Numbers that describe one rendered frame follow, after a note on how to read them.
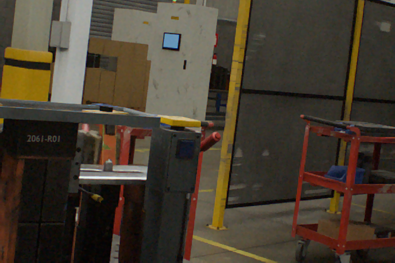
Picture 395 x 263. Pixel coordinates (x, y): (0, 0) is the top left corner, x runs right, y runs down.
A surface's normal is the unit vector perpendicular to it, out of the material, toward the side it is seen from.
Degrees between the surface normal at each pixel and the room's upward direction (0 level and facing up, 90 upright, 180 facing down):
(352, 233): 90
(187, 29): 90
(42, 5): 90
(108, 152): 78
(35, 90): 90
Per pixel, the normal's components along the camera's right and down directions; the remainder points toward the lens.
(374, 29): 0.73, 0.14
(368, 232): 0.49, 0.12
